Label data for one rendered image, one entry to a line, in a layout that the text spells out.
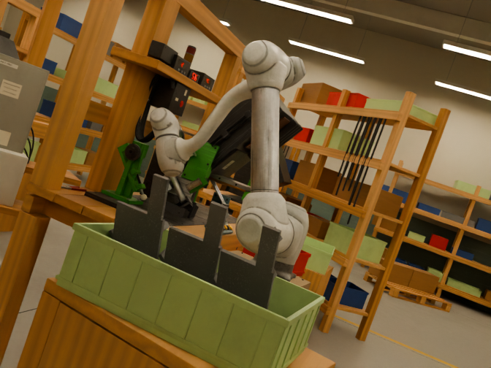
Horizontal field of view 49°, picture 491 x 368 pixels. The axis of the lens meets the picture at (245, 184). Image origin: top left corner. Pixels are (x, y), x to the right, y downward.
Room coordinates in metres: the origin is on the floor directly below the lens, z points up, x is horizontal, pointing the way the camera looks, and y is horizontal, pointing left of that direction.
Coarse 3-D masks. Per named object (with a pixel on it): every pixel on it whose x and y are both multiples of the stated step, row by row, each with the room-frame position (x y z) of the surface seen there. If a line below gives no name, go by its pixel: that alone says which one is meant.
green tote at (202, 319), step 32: (96, 224) 1.48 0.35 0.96; (96, 256) 1.37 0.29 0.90; (128, 256) 1.34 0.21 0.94; (64, 288) 1.39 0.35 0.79; (96, 288) 1.36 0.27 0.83; (128, 288) 1.33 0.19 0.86; (160, 288) 1.31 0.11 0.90; (192, 288) 1.28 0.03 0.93; (288, 288) 1.61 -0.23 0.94; (128, 320) 1.32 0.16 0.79; (160, 320) 1.30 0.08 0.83; (192, 320) 1.27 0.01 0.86; (224, 320) 1.25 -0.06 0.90; (256, 320) 1.22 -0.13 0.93; (288, 320) 1.20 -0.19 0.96; (192, 352) 1.26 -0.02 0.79; (224, 352) 1.24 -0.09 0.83; (256, 352) 1.21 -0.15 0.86; (288, 352) 1.31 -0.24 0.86
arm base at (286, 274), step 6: (252, 258) 2.08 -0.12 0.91; (276, 264) 2.00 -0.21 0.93; (282, 264) 2.00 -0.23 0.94; (276, 270) 2.00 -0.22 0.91; (282, 270) 2.00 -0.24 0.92; (288, 270) 2.02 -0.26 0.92; (276, 276) 1.98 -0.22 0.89; (282, 276) 1.98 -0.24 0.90; (288, 276) 2.00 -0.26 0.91; (294, 276) 2.11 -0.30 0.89
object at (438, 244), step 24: (456, 192) 10.17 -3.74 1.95; (480, 192) 10.15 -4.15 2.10; (432, 216) 10.24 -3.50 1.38; (456, 216) 10.20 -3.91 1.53; (408, 240) 10.31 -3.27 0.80; (432, 240) 10.28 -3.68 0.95; (456, 240) 10.52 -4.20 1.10; (408, 264) 10.34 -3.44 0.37; (480, 264) 9.97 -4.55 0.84; (456, 288) 10.07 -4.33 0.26
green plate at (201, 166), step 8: (208, 144) 2.69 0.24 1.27; (200, 152) 2.68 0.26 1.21; (208, 152) 2.67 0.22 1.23; (216, 152) 2.66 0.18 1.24; (192, 160) 2.67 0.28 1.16; (200, 160) 2.66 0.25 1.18; (208, 160) 2.66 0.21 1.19; (192, 168) 2.66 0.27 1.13; (200, 168) 2.65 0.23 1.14; (208, 168) 2.64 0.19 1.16; (184, 176) 2.65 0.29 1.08; (192, 176) 2.64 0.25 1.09; (200, 176) 2.63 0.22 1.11; (208, 176) 2.70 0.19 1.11
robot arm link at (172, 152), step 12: (240, 84) 2.19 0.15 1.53; (228, 96) 2.20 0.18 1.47; (240, 96) 2.19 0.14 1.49; (216, 108) 2.21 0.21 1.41; (228, 108) 2.21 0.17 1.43; (216, 120) 2.21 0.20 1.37; (204, 132) 2.22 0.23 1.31; (156, 144) 2.28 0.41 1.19; (168, 144) 2.24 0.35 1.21; (180, 144) 2.24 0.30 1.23; (192, 144) 2.23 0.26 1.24; (204, 144) 2.24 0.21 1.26; (156, 156) 2.28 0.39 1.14; (168, 156) 2.23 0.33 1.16; (180, 156) 2.23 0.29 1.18; (168, 168) 2.23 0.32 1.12; (180, 168) 2.25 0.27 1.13
